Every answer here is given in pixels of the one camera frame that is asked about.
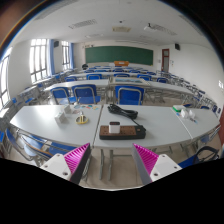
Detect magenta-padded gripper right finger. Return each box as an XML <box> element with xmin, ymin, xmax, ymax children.
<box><xmin>131</xmin><ymin>143</ymin><xmax>183</xmax><ymax>186</ymax></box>

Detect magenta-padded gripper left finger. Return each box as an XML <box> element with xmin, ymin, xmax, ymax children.
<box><xmin>39</xmin><ymin>142</ymin><xmax>92</xmax><ymax>185</ymax></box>

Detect black-framed blue chair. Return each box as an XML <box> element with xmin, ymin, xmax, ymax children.
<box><xmin>178</xmin><ymin>145</ymin><xmax>221</xmax><ymax>169</ymax></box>

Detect blue metal-framed chair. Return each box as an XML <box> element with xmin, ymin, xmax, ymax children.
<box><xmin>14</xmin><ymin>133</ymin><xmax>78</xmax><ymax>164</ymax></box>
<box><xmin>71</xmin><ymin>84</ymin><xmax>102</xmax><ymax>105</ymax></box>
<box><xmin>196</xmin><ymin>128</ymin><xmax>221</xmax><ymax>144</ymax></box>
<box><xmin>114</xmin><ymin>85</ymin><xmax>145</xmax><ymax>106</ymax></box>
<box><xmin>49</xmin><ymin>86</ymin><xmax>77</xmax><ymax>106</ymax></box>

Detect small white box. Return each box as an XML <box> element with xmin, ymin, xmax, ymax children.
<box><xmin>63</xmin><ymin>104</ymin><xmax>74</xmax><ymax>115</ymax></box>
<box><xmin>54</xmin><ymin>111</ymin><xmax>67</xmax><ymax>125</ymax></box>

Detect yellow tape roll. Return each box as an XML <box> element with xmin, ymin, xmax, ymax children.
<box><xmin>75</xmin><ymin>112</ymin><xmax>90</xmax><ymax>126</ymax></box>

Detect green and white flat box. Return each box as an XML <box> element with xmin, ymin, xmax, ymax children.
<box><xmin>172</xmin><ymin>104</ymin><xmax>186</xmax><ymax>112</ymax></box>

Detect brown wooden door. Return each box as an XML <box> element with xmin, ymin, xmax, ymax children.
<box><xmin>161</xmin><ymin>48</ymin><xmax>170</xmax><ymax>73</ymax></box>
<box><xmin>218</xmin><ymin>108</ymin><xmax>224</xmax><ymax>138</ymax></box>

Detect grey classroom desks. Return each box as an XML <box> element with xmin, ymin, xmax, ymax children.
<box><xmin>16</xmin><ymin>66</ymin><xmax>204</xmax><ymax>108</ymax></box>

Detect grey framed desk panel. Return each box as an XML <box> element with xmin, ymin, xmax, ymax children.
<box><xmin>112</xmin><ymin>76</ymin><xmax>151</xmax><ymax>85</ymax></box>

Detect blue classroom chairs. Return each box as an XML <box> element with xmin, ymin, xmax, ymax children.
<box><xmin>9</xmin><ymin>64</ymin><xmax>221</xmax><ymax>114</ymax></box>

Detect multi-pane classroom window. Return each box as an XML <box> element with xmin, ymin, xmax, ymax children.
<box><xmin>30</xmin><ymin>38</ymin><xmax>48</xmax><ymax>84</ymax></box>
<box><xmin>61</xmin><ymin>40</ymin><xmax>71</xmax><ymax>70</ymax></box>

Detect blue curtain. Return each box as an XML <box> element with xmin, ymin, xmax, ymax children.
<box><xmin>68</xmin><ymin>42</ymin><xmax>75</xmax><ymax>70</ymax></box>
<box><xmin>49</xmin><ymin>38</ymin><xmax>56</xmax><ymax>76</ymax></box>

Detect orange lectern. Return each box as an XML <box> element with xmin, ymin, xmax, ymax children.
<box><xmin>113</xmin><ymin>60</ymin><xmax>130</xmax><ymax>67</ymax></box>

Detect green chalkboard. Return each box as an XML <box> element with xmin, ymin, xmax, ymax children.
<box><xmin>84</xmin><ymin>45</ymin><xmax>154</xmax><ymax>66</ymax></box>

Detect white ceiling projector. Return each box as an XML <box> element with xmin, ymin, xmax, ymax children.
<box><xmin>143</xmin><ymin>22</ymin><xmax>155</xmax><ymax>32</ymax></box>

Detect ceiling air conditioner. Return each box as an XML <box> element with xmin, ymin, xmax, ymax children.
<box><xmin>112</xmin><ymin>25</ymin><xmax>132</xmax><ymax>33</ymax></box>

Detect ceiling light panels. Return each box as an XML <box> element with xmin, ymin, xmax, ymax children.
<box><xmin>68</xmin><ymin>18</ymin><xmax>208</xmax><ymax>43</ymax></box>

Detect black coiled power cable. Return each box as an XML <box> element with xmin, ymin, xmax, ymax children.
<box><xmin>107</xmin><ymin>103</ymin><xmax>148</xmax><ymax>132</ymax></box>

